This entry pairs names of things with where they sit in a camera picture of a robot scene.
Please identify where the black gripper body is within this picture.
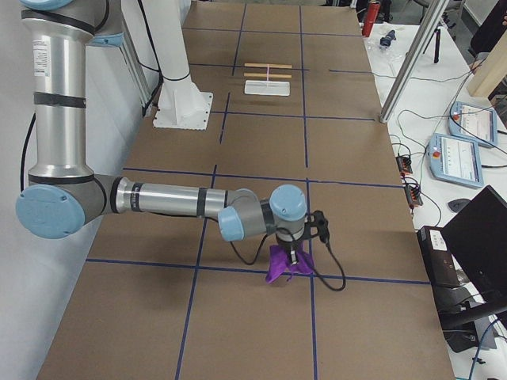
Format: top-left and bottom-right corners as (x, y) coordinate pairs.
(276, 231), (303, 249)

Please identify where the purple towel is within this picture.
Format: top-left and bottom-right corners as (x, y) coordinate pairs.
(265, 245), (314, 283)

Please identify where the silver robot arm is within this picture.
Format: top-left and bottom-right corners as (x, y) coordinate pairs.
(16, 1), (309, 265)

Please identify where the white rack with wooden bars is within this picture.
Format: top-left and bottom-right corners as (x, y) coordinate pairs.
(244, 63), (292, 97)

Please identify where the orange black connector strip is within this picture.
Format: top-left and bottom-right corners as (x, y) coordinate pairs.
(395, 155), (423, 210)

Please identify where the black box device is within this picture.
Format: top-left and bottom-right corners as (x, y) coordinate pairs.
(417, 226), (464, 289)

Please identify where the black computer mouse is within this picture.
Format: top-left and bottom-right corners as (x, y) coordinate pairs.
(448, 198), (470, 213)

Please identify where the black monitor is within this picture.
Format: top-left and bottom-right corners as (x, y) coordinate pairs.
(441, 185), (506, 295)

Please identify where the near blue teach pendant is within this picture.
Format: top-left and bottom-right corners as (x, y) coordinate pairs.
(427, 133), (484, 188)

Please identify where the blue teach pendant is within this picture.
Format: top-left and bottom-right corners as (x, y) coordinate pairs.
(448, 101), (498, 148)
(427, 133), (484, 188)

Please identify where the blue glove object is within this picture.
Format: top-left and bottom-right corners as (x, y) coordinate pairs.
(379, 29), (396, 49)

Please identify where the far blue teach pendant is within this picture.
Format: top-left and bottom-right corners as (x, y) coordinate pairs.
(448, 101), (498, 148)

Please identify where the red cylinder bottle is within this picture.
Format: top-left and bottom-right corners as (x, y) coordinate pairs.
(362, 0), (381, 37)

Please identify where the black mini tripod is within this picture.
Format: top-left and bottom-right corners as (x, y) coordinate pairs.
(422, 25), (443, 63)

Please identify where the wooden plank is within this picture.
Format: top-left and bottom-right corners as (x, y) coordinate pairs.
(467, 20), (506, 97)

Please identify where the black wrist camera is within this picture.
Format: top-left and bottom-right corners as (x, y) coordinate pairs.
(305, 210), (330, 244)

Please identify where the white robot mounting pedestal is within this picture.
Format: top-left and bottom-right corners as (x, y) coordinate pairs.
(143, 1), (213, 131)

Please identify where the aluminium frame post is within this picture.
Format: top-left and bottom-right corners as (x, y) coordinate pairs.
(379, 0), (448, 123)

